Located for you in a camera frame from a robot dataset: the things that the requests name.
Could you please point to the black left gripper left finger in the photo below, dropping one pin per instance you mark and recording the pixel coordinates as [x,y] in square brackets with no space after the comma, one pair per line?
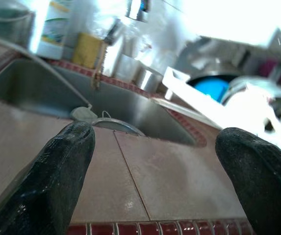
[44,183]

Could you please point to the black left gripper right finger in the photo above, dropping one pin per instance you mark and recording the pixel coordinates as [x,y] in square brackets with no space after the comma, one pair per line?
[265,183]

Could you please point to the white ceramic mug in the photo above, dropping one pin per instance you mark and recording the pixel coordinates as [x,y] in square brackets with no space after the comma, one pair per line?
[248,107]

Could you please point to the round steel sink strainer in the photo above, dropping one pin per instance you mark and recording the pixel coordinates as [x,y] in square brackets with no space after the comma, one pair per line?
[115,123]

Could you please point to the steel sink basin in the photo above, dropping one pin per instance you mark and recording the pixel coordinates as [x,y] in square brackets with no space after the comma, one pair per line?
[32,85]

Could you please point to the blue plastic bowl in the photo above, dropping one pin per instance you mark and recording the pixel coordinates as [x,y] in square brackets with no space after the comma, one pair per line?
[211,88]

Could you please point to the brown hanging brush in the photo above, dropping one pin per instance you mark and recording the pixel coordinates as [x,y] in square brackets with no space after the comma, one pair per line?
[97,80]

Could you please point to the white plastic dish rack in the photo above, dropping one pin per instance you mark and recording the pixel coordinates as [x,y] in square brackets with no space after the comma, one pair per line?
[179,85]

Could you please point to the white black-edged utensil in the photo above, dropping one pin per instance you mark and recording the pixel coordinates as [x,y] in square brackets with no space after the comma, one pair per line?
[112,61]

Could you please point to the yellow dish sponge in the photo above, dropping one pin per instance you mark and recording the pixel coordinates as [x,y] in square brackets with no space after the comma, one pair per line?
[87,50]

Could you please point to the translucent white plastic container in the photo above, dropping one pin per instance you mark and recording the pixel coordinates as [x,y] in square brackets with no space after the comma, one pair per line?
[129,68]

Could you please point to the white detergent bottle yellow cap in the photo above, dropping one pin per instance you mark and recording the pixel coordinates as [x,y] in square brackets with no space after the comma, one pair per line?
[53,36]

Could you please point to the small steel cup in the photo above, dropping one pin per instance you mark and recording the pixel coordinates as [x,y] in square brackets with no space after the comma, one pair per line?
[151,80]

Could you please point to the clear plastic bucket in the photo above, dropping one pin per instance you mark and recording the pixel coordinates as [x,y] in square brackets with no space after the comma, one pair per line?
[5,27]

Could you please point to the clear plastic bag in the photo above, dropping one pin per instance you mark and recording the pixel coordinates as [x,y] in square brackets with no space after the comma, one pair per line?
[164,39]

